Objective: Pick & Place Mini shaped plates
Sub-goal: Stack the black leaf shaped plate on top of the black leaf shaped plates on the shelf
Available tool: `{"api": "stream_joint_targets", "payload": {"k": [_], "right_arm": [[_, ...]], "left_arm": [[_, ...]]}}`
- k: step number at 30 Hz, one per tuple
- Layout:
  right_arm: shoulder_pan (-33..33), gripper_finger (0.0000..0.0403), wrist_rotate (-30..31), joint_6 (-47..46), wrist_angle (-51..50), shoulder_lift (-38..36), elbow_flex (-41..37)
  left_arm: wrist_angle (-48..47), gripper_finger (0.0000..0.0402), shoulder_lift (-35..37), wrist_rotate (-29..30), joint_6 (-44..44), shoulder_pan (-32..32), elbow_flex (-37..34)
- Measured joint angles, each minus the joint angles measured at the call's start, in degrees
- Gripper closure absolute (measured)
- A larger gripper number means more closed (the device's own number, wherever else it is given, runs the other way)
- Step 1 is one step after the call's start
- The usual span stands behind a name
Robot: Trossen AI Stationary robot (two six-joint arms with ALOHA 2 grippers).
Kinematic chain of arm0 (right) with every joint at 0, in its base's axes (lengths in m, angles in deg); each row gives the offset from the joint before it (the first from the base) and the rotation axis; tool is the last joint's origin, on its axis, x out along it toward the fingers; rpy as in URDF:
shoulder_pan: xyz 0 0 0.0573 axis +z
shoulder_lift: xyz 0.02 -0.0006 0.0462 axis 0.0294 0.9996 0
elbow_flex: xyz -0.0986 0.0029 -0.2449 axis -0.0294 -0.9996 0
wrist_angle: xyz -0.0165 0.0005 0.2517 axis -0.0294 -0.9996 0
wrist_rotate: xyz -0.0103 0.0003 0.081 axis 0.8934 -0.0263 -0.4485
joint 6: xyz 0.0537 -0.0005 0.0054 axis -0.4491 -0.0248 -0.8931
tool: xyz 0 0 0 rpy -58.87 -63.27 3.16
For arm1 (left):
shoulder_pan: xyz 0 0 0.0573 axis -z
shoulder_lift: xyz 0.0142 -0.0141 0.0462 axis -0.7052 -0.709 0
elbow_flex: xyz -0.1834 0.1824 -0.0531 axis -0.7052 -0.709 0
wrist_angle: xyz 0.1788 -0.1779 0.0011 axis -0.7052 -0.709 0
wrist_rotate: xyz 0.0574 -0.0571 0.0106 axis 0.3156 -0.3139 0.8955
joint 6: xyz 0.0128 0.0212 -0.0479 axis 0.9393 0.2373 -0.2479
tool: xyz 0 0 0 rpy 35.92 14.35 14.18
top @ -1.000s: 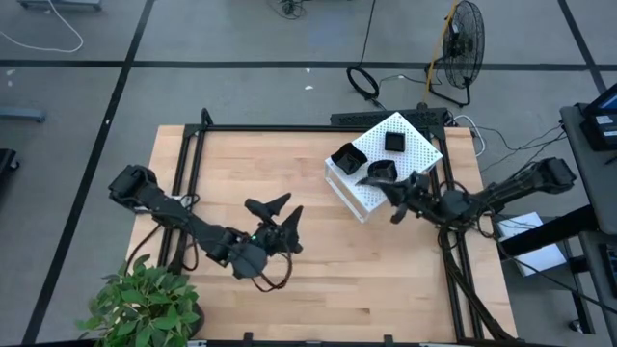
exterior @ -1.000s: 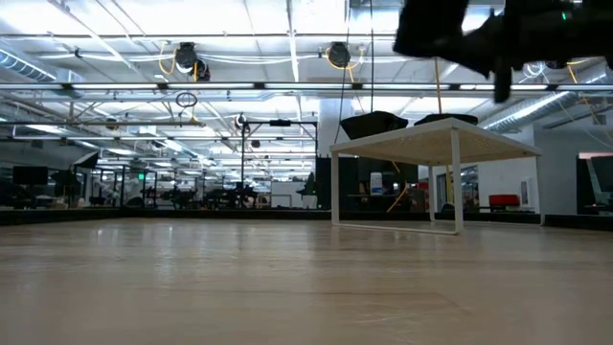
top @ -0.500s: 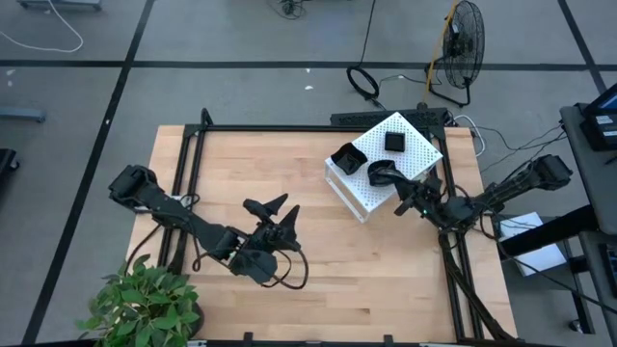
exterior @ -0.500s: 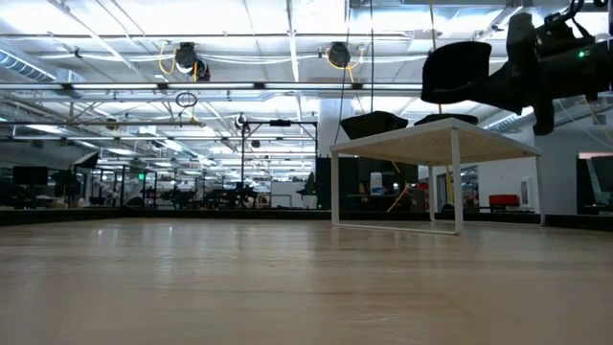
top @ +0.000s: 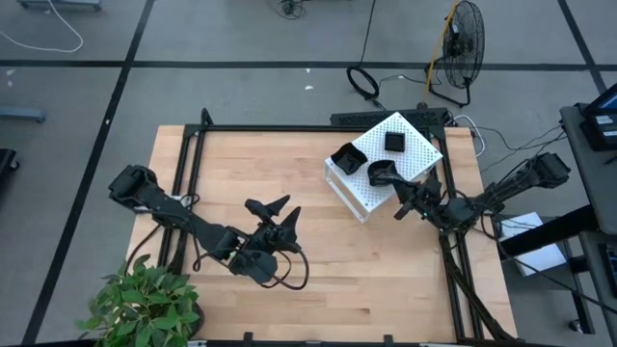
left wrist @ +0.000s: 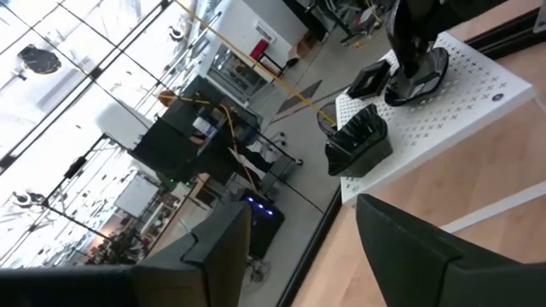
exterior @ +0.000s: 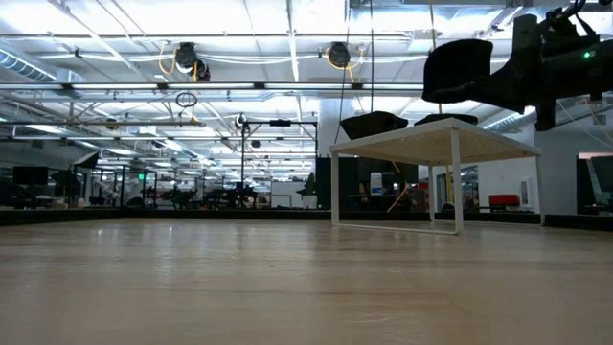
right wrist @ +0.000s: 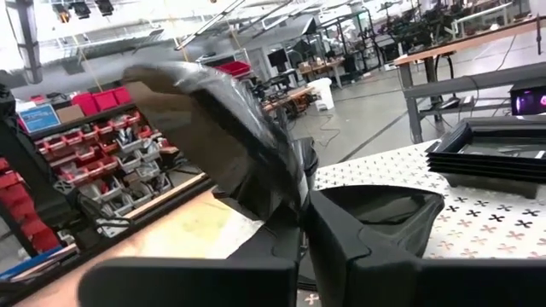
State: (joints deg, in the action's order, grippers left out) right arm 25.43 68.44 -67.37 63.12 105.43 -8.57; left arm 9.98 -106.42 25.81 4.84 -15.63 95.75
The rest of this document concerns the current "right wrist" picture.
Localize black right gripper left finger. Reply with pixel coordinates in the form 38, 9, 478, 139
78, 212, 302, 307

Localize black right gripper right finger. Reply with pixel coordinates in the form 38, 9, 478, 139
306, 190, 546, 307

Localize black wavy square mini plate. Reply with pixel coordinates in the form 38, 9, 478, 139
315, 184, 445, 227
357, 208, 444, 259

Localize black leaf-shaped mini plate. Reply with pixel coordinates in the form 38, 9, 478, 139
121, 61, 320, 223

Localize black square footed mini plate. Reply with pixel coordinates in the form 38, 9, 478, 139
425, 115, 546, 161
426, 156, 546, 171
427, 166, 546, 200

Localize white perforated metal shelf rack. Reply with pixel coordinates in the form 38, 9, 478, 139
298, 138, 546, 307

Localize parts rack with red bins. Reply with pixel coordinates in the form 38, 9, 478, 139
16, 84, 189, 223

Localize red storage bin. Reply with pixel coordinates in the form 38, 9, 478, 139
212, 60, 253, 80
113, 86, 132, 106
71, 92, 97, 116
92, 90, 119, 112

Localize brown cardboard box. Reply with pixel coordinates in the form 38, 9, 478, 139
55, 104, 86, 125

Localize wooden workbench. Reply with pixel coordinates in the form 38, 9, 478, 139
298, 57, 346, 89

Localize blue sign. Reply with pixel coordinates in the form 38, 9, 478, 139
17, 104, 61, 133

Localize black computer monitor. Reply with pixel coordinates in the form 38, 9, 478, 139
267, 47, 289, 69

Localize black device with pink light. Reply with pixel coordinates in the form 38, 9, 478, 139
509, 76, 546, 117

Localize wood-top table grey legs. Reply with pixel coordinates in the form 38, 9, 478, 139
392, 14, 546, 145

